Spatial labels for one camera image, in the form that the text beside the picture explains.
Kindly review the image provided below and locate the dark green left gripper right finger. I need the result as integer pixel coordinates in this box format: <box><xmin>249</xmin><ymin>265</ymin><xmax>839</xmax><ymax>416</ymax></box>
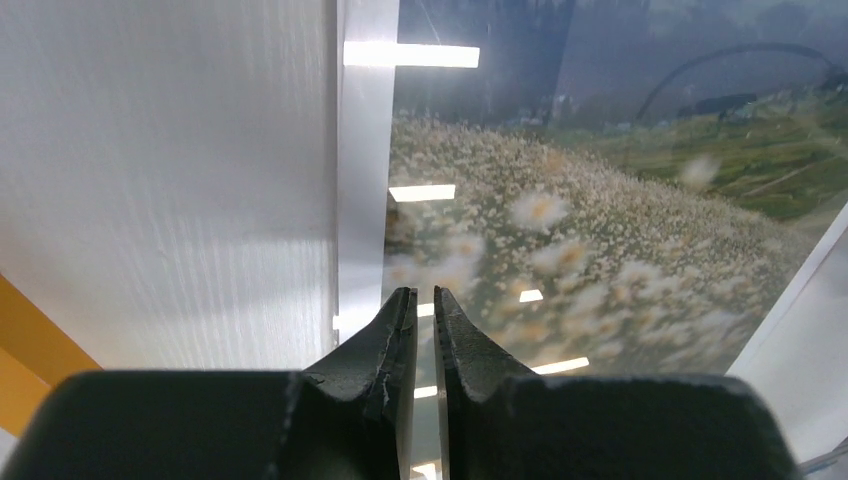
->
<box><xmin>434</xmin><ymin>287</ymin><xmax>801</xmax><ymax>479</ymax></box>

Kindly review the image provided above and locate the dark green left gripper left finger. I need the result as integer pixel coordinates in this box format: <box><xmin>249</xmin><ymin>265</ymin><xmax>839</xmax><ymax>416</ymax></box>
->
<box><xmin>1</xmin><ymin>287</ymin><xmax>418</xmax><ymax>479</ymax></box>

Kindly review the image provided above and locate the landscape photo print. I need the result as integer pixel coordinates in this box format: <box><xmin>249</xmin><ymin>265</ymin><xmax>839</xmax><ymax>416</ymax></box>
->
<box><xmin>334</xmin><ymin>0</ymin><xmax>848</xmax><ymax>480</ymax></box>

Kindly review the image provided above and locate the yellow wooden picture frame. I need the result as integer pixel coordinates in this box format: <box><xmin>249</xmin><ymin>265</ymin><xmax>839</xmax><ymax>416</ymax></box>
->
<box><xmin>1</xmin><ymin>278</ymin><xmax>101</xmax><ymax>437</ymax></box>

